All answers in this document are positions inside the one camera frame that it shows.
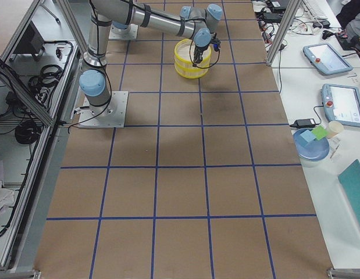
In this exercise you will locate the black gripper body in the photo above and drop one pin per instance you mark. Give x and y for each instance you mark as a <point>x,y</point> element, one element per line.
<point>199,52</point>

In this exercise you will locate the yellow bamboo steamer layer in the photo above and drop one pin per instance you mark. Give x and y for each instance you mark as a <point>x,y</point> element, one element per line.
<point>188,71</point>
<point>184,54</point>

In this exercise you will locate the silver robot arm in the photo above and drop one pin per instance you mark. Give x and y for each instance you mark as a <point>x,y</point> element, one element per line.
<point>195,24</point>

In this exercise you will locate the upper blue teach pendant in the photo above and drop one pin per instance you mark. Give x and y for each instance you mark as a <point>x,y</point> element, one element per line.
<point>326,59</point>

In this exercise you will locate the blue teach pendant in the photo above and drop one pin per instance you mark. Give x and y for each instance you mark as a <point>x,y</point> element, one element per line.
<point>341,103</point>
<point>326,59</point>

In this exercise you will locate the black power adapter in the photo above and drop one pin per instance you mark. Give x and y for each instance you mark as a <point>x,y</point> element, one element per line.
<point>303,123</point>

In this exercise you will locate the blue foam cube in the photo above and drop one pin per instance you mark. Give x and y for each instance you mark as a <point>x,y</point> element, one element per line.
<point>306,137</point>

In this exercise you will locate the green foam cube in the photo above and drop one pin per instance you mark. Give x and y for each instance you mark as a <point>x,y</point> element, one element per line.
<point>319,132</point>

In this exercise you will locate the blue plate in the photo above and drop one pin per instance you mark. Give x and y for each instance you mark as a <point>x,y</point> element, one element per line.
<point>314,151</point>

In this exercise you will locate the lower blue teach pendant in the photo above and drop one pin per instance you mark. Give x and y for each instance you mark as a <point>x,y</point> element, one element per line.
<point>341,103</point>

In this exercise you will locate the beige cup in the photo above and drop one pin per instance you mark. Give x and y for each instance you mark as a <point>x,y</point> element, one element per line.
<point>333,128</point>

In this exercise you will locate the black monitor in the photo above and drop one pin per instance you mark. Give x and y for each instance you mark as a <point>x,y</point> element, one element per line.
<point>31,43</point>

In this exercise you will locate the teal board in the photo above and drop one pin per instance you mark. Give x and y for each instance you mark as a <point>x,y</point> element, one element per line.
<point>350,182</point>

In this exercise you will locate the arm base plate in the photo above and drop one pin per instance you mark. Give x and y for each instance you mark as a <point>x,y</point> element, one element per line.
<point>99,117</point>
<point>123,33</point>

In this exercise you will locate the aluminium frame post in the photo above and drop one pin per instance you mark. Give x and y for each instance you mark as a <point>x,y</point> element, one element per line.
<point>282,30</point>

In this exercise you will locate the aluminium side frame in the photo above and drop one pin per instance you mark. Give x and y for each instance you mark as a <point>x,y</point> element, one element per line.
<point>36,99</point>

